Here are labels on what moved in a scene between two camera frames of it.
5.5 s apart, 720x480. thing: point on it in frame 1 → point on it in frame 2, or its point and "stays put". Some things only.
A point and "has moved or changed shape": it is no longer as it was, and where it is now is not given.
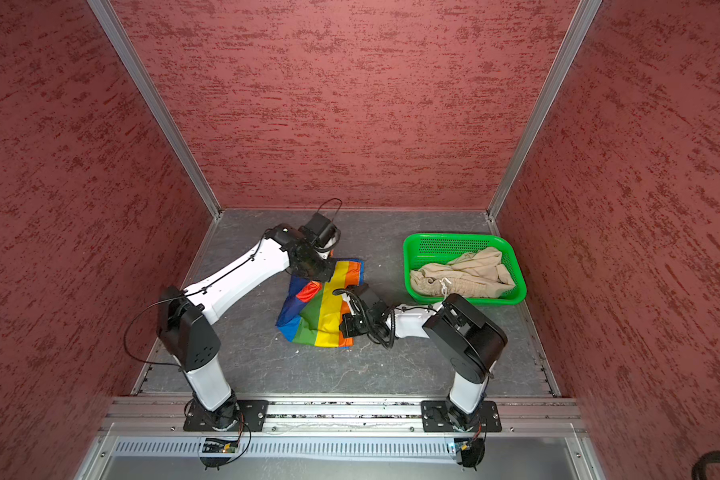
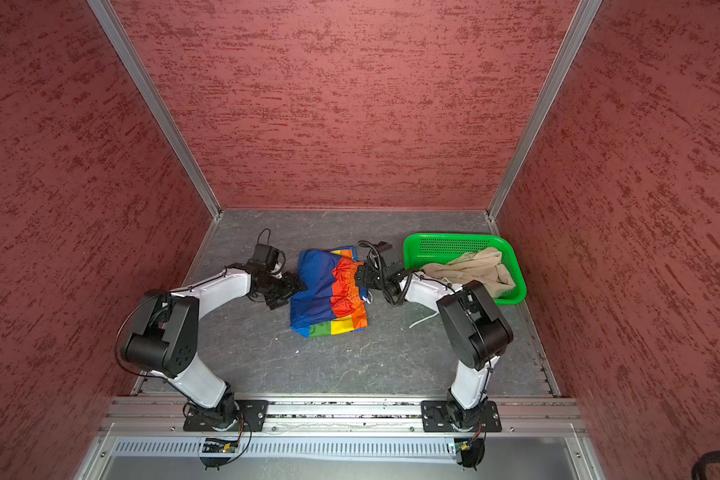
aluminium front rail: [344, 416] stays put
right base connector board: [471, 449] stays put
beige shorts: [478, 273] stays put
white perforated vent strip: [294, 448] stays put
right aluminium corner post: [585, 12] stays put
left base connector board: [220, 445] stays put
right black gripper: [350, 331] → [359, 275]
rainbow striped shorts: [311, 312] has moved or changed shape
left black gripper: [324, 276] → [293, 285]
